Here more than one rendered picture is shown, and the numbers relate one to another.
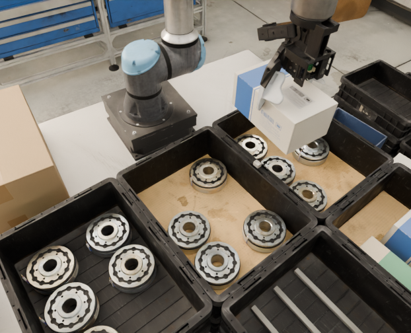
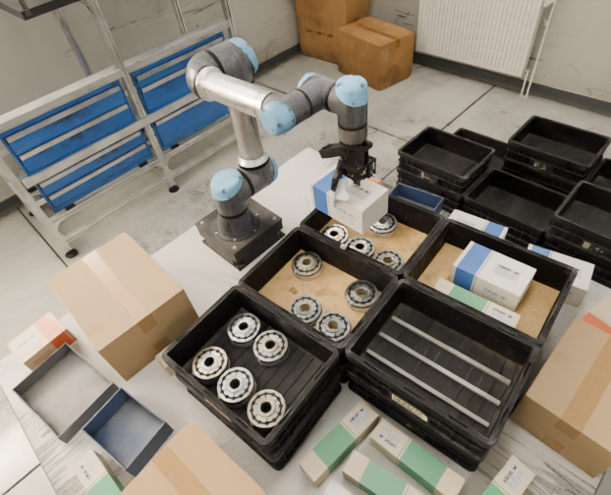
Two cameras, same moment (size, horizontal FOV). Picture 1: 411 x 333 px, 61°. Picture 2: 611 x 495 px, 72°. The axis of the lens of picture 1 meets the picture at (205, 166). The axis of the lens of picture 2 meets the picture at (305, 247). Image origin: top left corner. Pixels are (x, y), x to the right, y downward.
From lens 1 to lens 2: 0.47 m
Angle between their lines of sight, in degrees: 4
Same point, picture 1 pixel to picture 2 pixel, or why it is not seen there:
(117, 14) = (167, 137)
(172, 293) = (305, 357)
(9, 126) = (134, 267)
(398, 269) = (462, 296)
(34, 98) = (102, 240)
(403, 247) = (464, 280)
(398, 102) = (455, 161)
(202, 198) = (307, 285)
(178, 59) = (257, 178)
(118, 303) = (268, 375)
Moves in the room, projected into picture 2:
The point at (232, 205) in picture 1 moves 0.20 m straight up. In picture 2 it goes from (332, 284) to (328, 242)
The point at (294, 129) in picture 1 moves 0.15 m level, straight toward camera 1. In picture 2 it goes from (362, 215) to (361, 256)
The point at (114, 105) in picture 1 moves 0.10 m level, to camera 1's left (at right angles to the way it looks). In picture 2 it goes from (208, 228) to (184, 234)
